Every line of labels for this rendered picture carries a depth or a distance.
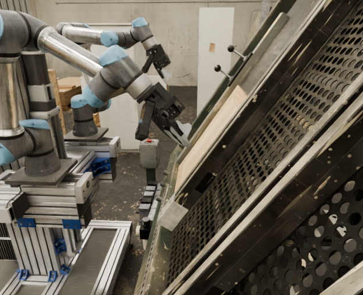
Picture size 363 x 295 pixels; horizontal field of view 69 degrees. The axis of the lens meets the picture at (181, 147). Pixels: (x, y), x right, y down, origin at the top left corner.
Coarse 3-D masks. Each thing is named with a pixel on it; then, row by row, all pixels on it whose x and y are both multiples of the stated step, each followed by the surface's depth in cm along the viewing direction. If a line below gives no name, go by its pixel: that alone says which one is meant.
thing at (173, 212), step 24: (336, 0) 71; (312, 24) 74; (336, 24) 73; (288, 48) 77; (312, 48) 76; (288, 72) 79; (264, 96) 82; (240, 120) 86; (216, 144) 89; (240, 144) 89; (216, 168) 93; (192, 192) 97; (168, 216) 102
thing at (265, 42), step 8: (280, 16) 126; (288, 16) 126; (272, 24) 131; (280, 24) 127; (272, 32) 129; (264, 40) 130; (256, 48) 134; (264, 48) 132; (256, 56) 133; (248, 64) 135; (240, 72) 137; (248, 72) 137; (240, 80) 138; (232, 88) 140; (224, 96) 142; (216, 104) 146; (216, 112) 146; (208, 120) 148; (200, 128) 150; (192, 136) 157; (192, 144) 154; (184, 152) 156
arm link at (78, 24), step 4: (72, 24) 151; (76, 24) 154; (80, 24) 156; (84, 24) 159; (88, 28) 160; (80, 44) 156; (84, 44) 157; (88, 44) 159; (84, 48) 159; (88, 48) 161; (84, 76) 164; (88, 76) 163; (88, 80) 164; (108, 100) 171; (104, 104) 168; (108, 104) 171; (100, 108) 166; (104, 108) 170; (108, 108) 175; (96, 112) 167
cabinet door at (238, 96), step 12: (240, 96) 118; (228, 108) 127; (216, 120) 136; (228, 120) 116; (204, 132) 145; (216, 132) 122; (204, 144) 131; (192, 156) 139; (180, 168) 149; (192, 168) 125; (180, 180) 132
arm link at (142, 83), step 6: (138, 78) 74; (144, 78) 75; (132, 84) 74; (138, 84) 75; (144, 84) 75; (150, 84) 76; (126, 90) 77; (132, 90) 75; (138, 90) 75; (144, 90) 75; (132, 96) 77; (138, 96) 76
